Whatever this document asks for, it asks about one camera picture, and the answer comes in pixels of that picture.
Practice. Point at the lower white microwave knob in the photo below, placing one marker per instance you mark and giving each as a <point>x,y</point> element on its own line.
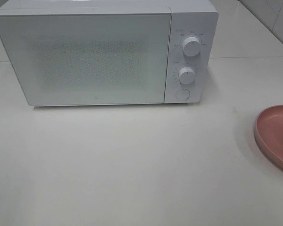
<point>186,75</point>

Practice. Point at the round white door button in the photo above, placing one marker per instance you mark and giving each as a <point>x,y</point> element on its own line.
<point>183,94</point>

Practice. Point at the white microwave oven body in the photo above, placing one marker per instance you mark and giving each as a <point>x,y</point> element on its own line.
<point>188,17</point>

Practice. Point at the pink round plate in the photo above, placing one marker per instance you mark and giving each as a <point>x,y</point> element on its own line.
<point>268,133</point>

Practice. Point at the upper white microwave knob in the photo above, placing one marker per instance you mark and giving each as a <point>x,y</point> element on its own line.
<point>191,46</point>

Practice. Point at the white microwave knob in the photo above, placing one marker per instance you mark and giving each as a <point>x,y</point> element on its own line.
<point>191,46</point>
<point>186,75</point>

